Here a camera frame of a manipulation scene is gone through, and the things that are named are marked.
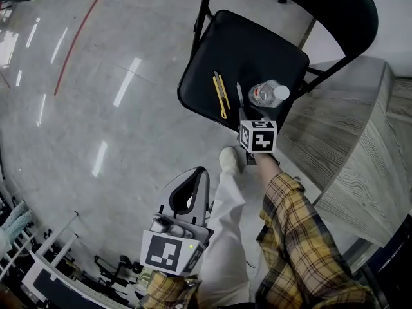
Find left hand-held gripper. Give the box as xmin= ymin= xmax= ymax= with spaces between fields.
xmin=139 ymin=165 xmax=215 ymax=277

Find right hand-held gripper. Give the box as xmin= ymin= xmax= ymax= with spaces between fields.
xmin=237 ymin=106 xmax=281 ymax=167

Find yellow utility knife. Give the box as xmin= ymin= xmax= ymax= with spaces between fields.
xmin=212 ymin=71 xmax=232 ymax=120

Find clear plastic water bottle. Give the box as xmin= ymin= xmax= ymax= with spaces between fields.
xmin=247 ymin=79 xmax=291 ymax=108

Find person's left forearm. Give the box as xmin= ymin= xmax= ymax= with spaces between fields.
xmin=136 ymin=270 xmax=202 ymax=309

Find person's right forearm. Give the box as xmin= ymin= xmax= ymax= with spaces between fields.
xmin=254 ymin=153 xmax=380 ymax=309

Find grey wooden desk with shelves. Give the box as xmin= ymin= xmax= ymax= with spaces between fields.
xmin=276 ymin=55 xmax=412 ymax=248

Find person's white shoe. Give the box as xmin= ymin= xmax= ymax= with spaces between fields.
xmin=218 ymin=146 xmax=243 ymax=176

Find person's white trousers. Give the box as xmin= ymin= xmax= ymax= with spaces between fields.
xmin=198 ymin=169 xmax=252 ymax=309

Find black folding chair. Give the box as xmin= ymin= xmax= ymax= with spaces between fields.
xmin=176 ymin=0 xmax=379 ymax=135

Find teal dotted cloth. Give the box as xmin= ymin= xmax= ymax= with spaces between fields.
xmin=0 ymin=200 xmax=33 ymax=254

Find white metal frame table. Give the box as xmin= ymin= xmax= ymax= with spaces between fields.
xmin=0 ymin=210 xmax=130 ymax=309

